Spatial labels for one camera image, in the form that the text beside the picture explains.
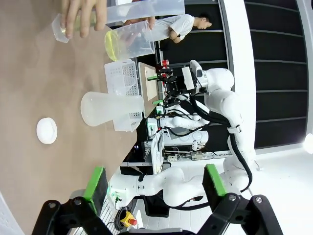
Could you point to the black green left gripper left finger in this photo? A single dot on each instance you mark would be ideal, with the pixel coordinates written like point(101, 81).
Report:
point(97, 188)

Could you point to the light wooden board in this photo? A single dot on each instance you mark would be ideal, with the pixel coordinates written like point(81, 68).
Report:
point(149, 90)

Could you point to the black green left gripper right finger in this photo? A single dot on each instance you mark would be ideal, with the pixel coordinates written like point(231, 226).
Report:
point(210, 188)

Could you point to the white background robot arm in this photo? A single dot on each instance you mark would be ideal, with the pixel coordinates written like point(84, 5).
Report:
point(181, 121)

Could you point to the person's left hand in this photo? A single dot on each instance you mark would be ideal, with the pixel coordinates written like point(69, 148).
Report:
point(151, 20)

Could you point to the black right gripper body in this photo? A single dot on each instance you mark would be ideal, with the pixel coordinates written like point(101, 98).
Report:
point(177, 85)

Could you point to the white power strip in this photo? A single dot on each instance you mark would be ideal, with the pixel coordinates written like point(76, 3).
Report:
point(198, 154)
point(171, 157)

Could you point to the clear plastic beaker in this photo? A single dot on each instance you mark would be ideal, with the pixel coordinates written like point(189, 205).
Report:
point(132, 46)

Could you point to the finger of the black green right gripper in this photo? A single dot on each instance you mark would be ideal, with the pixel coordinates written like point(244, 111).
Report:
point(166, 74)
point(172, 99)

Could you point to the person in white shirt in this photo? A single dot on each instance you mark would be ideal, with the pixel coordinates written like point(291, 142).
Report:
point(181, 24)

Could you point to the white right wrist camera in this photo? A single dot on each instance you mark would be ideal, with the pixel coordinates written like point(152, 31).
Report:
point(188, 78)

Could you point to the clear plastic graduated cylinder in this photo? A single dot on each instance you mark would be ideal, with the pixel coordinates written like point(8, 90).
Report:
point(146, 9)

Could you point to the person's right hand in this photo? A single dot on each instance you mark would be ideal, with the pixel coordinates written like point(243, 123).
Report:
point(83, 14)

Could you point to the translucent conical flask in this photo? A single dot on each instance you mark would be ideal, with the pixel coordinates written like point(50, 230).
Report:
point(102, 109)

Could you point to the white round flask cap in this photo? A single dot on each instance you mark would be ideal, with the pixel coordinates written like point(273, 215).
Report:
point(46, 130)

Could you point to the yellow red emergency stop button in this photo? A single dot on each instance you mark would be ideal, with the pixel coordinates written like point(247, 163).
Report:
point(128, 219)

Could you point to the white perforated basket with label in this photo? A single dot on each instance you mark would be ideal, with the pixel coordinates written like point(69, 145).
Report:
point(122, 73)

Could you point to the round white lamp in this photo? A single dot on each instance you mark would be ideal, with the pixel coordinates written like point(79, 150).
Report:
point(309, 144)

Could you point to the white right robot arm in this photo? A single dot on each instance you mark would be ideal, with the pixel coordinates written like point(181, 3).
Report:
point(220, 98)

